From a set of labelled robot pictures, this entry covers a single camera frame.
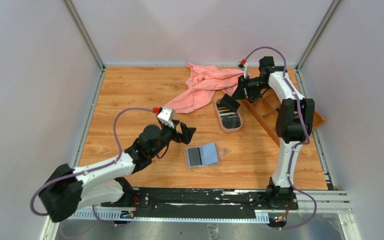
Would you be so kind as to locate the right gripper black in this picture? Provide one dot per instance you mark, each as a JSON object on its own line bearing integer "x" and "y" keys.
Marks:
{"x": 239, "y": 93}

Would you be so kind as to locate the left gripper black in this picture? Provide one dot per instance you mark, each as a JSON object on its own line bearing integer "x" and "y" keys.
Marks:
{"x": 186, "y": 134}

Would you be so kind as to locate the black credit card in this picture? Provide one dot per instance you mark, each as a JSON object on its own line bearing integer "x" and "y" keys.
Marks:
{"x": 230, "y": 103}
{"x": 194, "y": 157}

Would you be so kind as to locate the pink card holder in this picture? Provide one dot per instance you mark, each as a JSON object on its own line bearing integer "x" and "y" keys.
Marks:
{"x": 210, "y": 155}

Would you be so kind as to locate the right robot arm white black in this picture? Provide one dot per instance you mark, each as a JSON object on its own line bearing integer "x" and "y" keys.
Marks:
{"x": 293, "y": 125}

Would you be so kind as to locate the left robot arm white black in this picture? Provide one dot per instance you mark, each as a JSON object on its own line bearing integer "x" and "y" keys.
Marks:
{"x": 69, "y": 189}

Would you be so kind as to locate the pink oval card tray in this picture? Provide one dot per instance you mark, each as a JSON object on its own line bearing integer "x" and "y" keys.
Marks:
{"x": 229, "y": 121}

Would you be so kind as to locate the brown divided wooden tray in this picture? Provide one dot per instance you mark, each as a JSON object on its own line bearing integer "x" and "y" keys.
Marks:
{"x": 265, "y": 111}

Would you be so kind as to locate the pink cloth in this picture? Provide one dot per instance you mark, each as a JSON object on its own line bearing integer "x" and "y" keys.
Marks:
{"x": 202, "y": 84}

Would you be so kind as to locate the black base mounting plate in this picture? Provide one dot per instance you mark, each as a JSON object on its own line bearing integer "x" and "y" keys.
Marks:
{"x": 200, "y": 203}

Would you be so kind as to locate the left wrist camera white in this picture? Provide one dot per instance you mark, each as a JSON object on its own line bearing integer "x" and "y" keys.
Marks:
{"x": 165, "y": 116}

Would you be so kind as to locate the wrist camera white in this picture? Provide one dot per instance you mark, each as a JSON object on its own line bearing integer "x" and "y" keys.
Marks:
{"x": 244, "y": 66}
{"x": 165, "y": 116}

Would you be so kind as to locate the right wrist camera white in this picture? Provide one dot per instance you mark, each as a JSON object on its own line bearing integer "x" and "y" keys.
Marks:
{"x": 244, "y": 66}

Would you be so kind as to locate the aluminium rail frame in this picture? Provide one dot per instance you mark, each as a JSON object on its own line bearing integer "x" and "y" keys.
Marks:
{"x": 311, "y": 203}

